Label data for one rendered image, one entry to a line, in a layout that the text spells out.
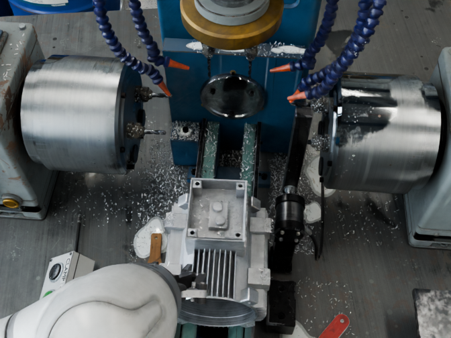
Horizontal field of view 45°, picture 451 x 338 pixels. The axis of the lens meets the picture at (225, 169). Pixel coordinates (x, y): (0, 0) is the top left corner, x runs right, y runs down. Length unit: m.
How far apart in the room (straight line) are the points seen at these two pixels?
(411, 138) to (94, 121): 0.61
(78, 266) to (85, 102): 0.32
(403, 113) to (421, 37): 0.73
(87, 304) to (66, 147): 0.72
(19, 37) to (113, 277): 0.85
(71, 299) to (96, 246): 0.88
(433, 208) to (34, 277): 0.88
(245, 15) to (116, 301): 0.61
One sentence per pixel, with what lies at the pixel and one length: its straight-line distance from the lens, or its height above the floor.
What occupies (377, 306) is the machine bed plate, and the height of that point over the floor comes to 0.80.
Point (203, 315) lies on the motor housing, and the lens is 1.07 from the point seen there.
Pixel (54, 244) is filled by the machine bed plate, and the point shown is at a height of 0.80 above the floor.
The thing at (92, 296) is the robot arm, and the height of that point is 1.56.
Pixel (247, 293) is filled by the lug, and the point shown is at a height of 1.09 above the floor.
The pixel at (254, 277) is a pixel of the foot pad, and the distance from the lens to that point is 0.96.
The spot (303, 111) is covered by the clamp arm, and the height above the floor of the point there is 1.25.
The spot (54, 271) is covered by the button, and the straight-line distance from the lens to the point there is 1.01.
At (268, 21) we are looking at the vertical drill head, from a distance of 0.95.
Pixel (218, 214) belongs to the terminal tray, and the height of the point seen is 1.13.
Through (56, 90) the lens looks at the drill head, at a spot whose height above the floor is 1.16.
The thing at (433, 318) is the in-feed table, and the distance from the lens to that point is 1.17.
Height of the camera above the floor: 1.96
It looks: 57 degrees down
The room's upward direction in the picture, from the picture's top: straight up
